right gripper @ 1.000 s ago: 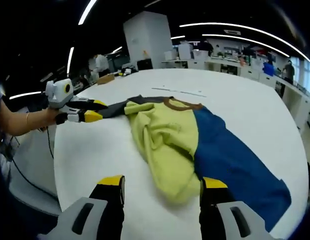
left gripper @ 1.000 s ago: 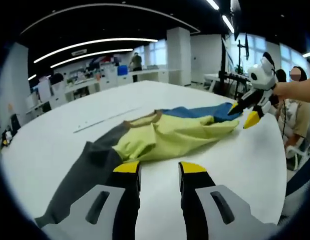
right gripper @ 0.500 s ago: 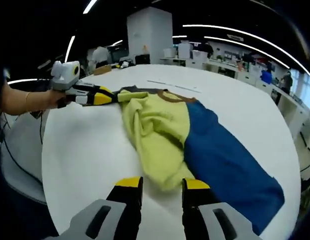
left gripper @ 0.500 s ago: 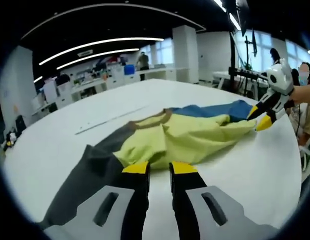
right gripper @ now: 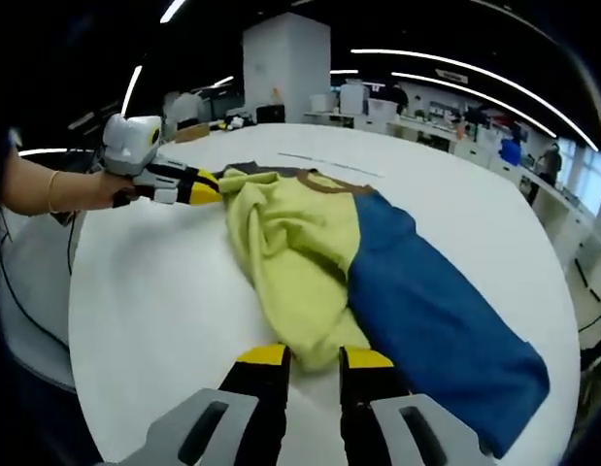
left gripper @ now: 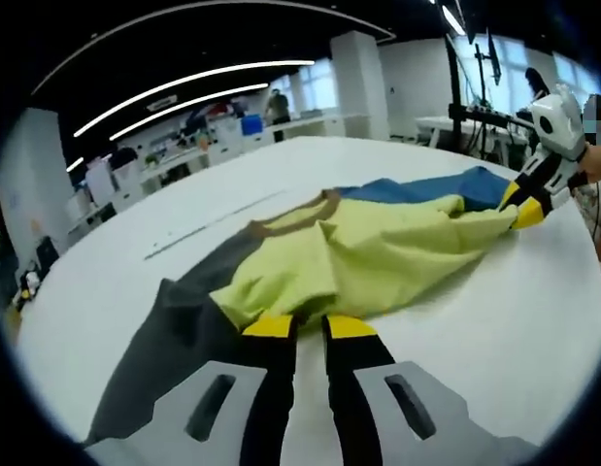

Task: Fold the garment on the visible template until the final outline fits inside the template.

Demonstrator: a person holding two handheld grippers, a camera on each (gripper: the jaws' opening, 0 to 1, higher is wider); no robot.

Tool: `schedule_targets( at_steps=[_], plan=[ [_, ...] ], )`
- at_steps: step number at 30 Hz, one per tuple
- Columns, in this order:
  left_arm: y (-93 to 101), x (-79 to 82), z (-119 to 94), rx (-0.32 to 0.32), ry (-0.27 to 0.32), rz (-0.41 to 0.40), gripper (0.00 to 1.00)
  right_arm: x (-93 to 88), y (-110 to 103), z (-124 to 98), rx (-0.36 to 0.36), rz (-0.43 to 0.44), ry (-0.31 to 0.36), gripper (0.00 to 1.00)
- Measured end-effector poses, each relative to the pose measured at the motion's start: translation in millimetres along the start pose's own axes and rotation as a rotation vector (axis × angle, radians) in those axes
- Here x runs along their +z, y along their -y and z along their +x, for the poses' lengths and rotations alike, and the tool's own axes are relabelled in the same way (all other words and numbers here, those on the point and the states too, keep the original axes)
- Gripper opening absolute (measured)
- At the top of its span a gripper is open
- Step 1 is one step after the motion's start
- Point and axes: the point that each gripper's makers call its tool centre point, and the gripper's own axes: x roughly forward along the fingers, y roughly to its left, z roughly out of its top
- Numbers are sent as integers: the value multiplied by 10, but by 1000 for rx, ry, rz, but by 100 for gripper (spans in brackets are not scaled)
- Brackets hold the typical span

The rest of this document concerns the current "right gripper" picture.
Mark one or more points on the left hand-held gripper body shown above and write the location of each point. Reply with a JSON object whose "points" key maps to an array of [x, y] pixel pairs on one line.
{"points": [[127, 143]]}

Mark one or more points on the yellow blue grey garment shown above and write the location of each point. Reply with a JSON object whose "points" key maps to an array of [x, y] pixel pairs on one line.
{"points": [[377, 272]]}

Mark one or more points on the long ceiling light strip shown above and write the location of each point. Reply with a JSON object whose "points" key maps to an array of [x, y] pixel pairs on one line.
{"points": [[494, 99], [455, 68]]}

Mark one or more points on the short ceiling light strip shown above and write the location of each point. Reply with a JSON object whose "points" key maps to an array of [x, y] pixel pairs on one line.
{"points": [[131, 89], [223, 81]]}

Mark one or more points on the brown cardboard box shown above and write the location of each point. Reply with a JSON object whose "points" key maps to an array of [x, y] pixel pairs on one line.
{"points": [[193, 132]]}

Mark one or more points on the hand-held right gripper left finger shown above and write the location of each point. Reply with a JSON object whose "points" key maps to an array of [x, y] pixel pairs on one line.
{"points": [[222, 427]]}

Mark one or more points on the blue storage bin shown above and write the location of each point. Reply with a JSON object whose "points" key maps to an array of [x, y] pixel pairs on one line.
{"points": [[510, 150]]}

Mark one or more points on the white counter cabinets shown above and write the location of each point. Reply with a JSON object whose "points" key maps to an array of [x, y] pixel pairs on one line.
{"points": [[523, 170]]}

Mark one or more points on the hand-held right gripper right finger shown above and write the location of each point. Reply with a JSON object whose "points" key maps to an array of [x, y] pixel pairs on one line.
{"points": [[377, 427]]}

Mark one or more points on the white storage cabinet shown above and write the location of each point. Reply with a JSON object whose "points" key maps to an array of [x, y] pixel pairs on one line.
{"points": [[353, 99]]}

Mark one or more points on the black white plush toy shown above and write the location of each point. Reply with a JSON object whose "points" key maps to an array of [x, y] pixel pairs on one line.
{"points": [[234, 123]]}

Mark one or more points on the person's left hand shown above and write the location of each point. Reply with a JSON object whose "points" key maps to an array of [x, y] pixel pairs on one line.
{"points": [[113, 187]]}

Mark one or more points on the ceiling air vent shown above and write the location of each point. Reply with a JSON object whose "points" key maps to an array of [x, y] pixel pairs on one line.
{"points": [[453, 76]]}

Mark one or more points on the person's white shirt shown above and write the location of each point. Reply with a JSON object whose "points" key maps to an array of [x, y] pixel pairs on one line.
{"points": [[38, 272]]}

